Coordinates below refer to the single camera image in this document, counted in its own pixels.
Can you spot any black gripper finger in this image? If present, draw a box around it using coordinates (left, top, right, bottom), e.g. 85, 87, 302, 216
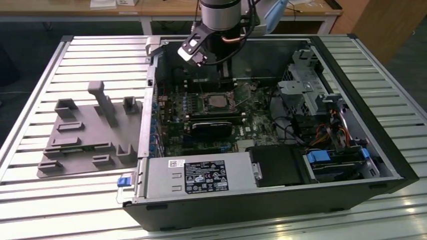
217, 62, 230, 79

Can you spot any silver CPU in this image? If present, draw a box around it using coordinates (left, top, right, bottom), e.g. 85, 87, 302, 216
206, 94, 230, 108

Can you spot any CPU socket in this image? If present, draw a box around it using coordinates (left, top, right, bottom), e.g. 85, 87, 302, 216
197, 91, 237, 113

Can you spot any black RAM stick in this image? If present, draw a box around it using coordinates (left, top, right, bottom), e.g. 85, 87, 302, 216
190, 111, 241, 117

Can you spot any black graphics card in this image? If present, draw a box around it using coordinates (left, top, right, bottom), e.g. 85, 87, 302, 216
189, 121, 233, 138

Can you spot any green motherboard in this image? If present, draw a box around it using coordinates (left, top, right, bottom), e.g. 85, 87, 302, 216
156, 82, 301, 157

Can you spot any metal drive cage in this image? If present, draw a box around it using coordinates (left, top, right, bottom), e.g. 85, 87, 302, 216
276, 49, 344, 116

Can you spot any small silver heatsink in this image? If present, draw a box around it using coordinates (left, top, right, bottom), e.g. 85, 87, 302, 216
236, 140, 254, 151

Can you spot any white box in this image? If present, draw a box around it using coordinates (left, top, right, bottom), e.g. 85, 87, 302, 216
89, 0, 117, 11

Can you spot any black drive box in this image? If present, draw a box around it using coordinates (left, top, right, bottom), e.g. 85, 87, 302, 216
248, 146, 314, 188

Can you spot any hard disk in blue carrier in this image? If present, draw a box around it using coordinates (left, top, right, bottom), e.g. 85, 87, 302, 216
302, 147, 381, 183

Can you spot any grey parts rack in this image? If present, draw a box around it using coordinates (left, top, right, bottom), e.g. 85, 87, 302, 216
34, 81, 144, 179

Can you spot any silver power supply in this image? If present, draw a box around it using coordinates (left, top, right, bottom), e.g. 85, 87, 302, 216
142, 152, 260, 200

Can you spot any wooden cabinet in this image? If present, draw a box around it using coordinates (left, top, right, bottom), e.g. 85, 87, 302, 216
331, 0, 427, 65

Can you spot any wooden desk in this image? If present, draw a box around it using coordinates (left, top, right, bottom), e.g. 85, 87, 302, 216
0, 0, 344, 36

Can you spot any black open PC case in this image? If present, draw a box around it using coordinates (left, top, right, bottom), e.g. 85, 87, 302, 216
121, 33, 420, 232

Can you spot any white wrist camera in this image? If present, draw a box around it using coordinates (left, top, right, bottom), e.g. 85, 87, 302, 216
176, 32, 210, 68

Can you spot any black camera cable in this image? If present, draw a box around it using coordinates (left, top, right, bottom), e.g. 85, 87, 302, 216
240, 0, 261, 39

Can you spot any black looped wire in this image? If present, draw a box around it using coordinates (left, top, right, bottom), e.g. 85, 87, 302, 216
272, 116, 309, 147

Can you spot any coloured wire bundle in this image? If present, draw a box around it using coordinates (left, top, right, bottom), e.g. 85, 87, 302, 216
310, 108, 353, 152

